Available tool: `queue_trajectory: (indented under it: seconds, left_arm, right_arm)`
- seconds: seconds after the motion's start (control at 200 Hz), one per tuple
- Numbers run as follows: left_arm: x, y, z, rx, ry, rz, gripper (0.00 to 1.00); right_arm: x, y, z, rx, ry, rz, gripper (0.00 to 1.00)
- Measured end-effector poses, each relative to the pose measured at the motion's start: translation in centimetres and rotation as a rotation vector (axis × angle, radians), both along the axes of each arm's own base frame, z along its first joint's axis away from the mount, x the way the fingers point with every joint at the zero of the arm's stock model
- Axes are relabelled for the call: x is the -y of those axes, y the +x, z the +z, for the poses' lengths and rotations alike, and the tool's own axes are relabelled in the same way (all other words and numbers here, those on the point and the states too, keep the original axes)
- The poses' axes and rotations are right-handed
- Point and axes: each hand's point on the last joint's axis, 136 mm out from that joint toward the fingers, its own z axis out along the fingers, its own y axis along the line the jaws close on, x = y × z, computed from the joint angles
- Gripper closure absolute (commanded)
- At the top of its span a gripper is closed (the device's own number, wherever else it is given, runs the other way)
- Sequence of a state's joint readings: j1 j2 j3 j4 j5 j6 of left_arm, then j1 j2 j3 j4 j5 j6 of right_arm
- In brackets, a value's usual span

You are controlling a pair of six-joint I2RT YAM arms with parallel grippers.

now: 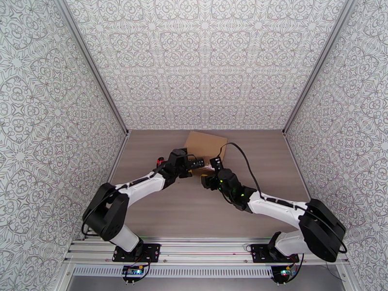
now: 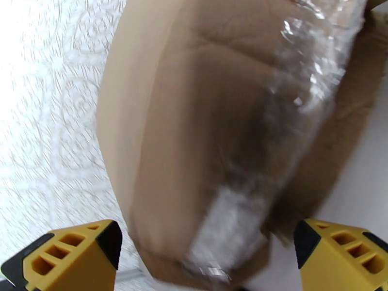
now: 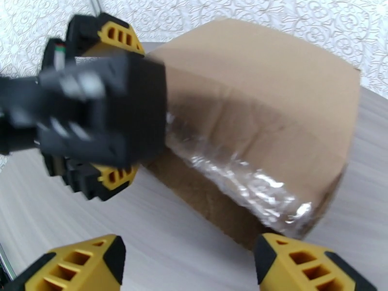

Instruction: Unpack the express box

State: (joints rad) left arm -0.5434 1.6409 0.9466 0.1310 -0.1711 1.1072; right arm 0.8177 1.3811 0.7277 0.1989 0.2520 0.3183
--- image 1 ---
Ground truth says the brown cardboard express box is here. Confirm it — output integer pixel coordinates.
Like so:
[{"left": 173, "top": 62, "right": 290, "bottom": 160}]
[{"left": 184, "top": 130, "right": 228, "bottom": 176}]

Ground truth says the aluminium table edge strip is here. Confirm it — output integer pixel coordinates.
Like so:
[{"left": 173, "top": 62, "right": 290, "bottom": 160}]
[
  {"left": 81, "top": 130, "right": 131, "bottom": 243},
  {"left": 282, "top": 130, "right": 331, "bottom": 242}
]

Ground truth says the perforated metal vent strip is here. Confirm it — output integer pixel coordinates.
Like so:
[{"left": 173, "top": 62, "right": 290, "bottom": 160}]
[{"left": 72, "top": 266, "right": 275, "bottom": 278}]

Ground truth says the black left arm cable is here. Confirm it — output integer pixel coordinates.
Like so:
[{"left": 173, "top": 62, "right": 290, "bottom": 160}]
[{"left": 81, "top": 153, "right": 198, "bottom": 236}]

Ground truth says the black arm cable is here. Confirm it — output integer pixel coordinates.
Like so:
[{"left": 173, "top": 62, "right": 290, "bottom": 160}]
[
  {"left": 216, "top": 142, "right": 348, "bottom": 255},
  {"left": 81, "top": 153, "right": 198, "bottom": 236}
]

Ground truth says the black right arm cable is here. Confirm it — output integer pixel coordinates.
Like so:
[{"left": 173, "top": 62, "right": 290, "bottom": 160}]
[{"left": 216, "top": 142, "right": 348, "bottom": 255}]

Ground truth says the aluminium mounting rail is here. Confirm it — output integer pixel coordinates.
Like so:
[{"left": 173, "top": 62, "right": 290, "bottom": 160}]
[{"left": 63, "top": 237, "right": 349, "bottom": 267}]

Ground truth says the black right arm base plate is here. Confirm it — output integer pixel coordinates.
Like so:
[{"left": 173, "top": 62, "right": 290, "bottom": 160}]
[{"left": 251, "top": 243, "right": 300, "bottom": 263}]

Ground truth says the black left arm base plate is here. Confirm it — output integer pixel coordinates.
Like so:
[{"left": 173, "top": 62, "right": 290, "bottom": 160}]
[{"left": 113, "top": 243, "right": 162, "bottom": 263}]

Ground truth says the aluminium corner post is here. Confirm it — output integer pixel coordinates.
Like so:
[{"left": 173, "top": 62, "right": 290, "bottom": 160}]
[
  {"left": 52, "top": 0, "right": 130, "bottom": 137},
  {"left": 282, "top": 0, "right": 358, "bottom": 137}
]

